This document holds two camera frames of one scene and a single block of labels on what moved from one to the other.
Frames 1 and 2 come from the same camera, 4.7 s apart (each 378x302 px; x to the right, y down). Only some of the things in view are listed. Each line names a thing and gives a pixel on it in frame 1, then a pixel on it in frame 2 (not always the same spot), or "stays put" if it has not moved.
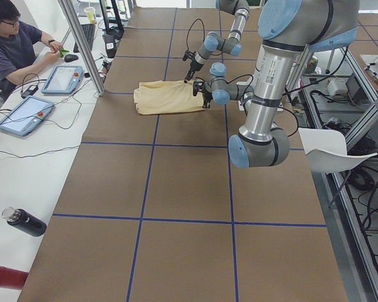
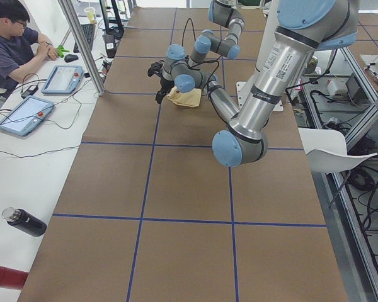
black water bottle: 24,220 stays put
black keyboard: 89,30 stays put
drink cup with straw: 91,12 stays put
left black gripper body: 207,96 → 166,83
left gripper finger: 206,100 → 159,96
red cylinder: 2,277 stays put
